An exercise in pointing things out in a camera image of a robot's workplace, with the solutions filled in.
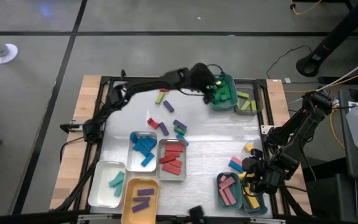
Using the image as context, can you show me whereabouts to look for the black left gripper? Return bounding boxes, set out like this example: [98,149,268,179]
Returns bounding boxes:
[190,62,222,105]

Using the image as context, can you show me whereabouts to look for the black floor cable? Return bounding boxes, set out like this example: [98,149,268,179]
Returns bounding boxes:
[265,44,313,80]

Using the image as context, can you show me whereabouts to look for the wooden table side board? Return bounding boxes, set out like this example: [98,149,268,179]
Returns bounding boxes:
[48,74,104,211]
[265,79,313,216]

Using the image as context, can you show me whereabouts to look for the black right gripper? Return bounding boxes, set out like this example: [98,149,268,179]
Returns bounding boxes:
[242,148,284,195]

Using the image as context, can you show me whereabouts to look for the black device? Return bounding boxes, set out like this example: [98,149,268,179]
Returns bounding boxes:
[188,205,205,224]

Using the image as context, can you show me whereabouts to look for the dark teal plastic bin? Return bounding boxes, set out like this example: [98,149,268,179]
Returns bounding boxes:
[242,179,269,215]

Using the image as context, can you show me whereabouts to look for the black side desk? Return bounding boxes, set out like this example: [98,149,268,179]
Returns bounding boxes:
[300,90,358,224]

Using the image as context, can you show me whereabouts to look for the teal wooden block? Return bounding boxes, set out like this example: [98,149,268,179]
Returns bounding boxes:
[114,181,124,198]
[108,170,126,188]

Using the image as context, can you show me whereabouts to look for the light grey plastic bin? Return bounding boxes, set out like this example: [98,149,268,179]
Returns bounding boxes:
[156,138,188,182]

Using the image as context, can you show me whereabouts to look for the orange plastic bin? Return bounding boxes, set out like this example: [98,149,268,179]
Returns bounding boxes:
[121,177,160,224]

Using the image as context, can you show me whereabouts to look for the yellow floor cable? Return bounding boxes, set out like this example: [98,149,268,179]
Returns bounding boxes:
[290,0,323,16]

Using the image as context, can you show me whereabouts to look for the grey translucent plastic bin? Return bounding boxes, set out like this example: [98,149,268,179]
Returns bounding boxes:
[234,86,260,116]

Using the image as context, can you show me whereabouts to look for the power strip with plugs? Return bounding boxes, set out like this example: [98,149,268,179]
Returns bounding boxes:
[329,98,342,115]

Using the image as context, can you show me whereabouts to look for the white plastic bin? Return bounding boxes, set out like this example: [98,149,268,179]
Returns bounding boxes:
[88,160,127,208]
[126,130,158,172]

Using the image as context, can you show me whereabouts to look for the white cable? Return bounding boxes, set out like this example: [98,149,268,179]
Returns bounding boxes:
[290,51,358,103]

